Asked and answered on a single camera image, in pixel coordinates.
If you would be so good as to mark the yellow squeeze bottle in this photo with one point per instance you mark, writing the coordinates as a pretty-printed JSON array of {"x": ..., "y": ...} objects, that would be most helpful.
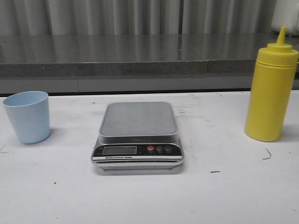
[{"x": 271, "y": 87}]

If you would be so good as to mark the light blue plastic cup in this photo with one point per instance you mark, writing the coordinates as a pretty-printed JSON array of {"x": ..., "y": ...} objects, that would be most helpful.
[{"x": 29, "y": 115}]

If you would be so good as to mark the silver digital kitchen scale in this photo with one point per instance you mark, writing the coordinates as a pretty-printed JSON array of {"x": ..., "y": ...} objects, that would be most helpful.
[{"x": 138, "y": 136}]

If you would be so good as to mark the grey stone counter ledge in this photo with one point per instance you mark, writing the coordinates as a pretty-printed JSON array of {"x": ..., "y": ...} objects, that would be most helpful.
[{"x": 90, "y": 64}]

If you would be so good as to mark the white appliance in background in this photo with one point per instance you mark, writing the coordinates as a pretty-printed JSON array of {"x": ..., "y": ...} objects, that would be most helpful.
[{"x": 286, "y": 14}]

